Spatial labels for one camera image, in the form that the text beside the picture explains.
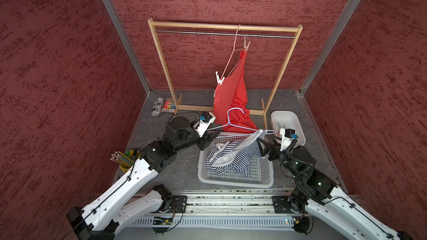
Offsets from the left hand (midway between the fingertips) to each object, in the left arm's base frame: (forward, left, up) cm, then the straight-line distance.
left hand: (213, 131), depth 67 cm
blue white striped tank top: (-4, -10, -15) cm, 18 cm away
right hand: (0, -22, -8) cm, 23 cm away
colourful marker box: (+35, +32, -27) cm, 54 cm away
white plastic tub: (+25, -46, -27) cm, 59 cm away
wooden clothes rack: (+33, +25, -21) cm, 46 cm away
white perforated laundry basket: (-8, -24, -27) cm, 37 cm away
